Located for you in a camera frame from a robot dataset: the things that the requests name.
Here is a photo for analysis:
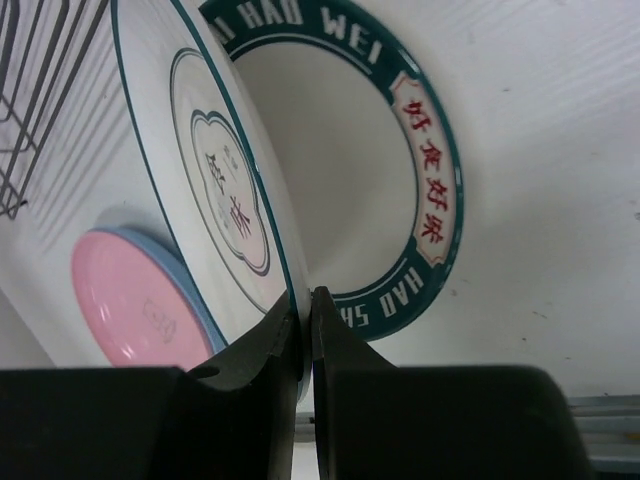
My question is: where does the patterned ceramic plate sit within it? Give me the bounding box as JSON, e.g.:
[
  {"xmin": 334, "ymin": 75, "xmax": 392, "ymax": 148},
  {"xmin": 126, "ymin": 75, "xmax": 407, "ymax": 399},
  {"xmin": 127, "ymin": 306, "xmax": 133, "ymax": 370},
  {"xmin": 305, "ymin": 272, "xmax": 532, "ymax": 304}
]
[
  {"xmin": 200, "ymin": 1, "xmax": 464, "ymax": 341},
  {"xmin": 110, "ymin": 0, "xmax": 314, "ymax": 401}
]

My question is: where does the pink plastic plate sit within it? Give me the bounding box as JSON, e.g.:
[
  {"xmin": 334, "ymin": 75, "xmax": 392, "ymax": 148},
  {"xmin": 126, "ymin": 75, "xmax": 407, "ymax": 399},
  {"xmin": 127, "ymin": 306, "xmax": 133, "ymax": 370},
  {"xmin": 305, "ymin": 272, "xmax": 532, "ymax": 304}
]
[{"xmin": 69, "ymin": 230, "xmax": 215, "ymax": 371}]

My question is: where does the blue plastic plate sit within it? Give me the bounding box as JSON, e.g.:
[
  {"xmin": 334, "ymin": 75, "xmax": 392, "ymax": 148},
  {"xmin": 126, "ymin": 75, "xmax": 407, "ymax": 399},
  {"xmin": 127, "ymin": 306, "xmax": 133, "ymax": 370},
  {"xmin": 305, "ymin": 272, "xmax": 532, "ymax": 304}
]
[{"xmin": 89, "ymin": 224, "xmax": 229, "ymax": 354}]

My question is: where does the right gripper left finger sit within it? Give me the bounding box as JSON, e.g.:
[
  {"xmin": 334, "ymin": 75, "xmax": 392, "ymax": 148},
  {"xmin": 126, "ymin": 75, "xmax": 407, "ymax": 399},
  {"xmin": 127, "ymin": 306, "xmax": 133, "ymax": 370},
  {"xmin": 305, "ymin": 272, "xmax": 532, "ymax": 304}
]
[{"xmin": 1, "ymin": 297, "xmax": 298, "ymax": 479}]

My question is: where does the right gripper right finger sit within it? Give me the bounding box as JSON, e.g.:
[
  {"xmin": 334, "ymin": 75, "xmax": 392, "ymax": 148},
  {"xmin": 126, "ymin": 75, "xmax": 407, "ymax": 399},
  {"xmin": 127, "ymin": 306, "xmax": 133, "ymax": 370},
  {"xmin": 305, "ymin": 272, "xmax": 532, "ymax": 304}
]
[{"xmin": 310, "ymin": 287, "xmax": 594, "ymax": 479}]

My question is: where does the grey wire dish rack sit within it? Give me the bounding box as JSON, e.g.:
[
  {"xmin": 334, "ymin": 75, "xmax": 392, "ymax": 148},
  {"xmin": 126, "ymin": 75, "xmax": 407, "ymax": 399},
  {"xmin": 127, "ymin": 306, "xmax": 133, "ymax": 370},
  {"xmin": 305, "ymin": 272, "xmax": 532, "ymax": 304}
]
[{"xmin": 1, "ymin": 0, "xmax": 109, "ymax": 220}]

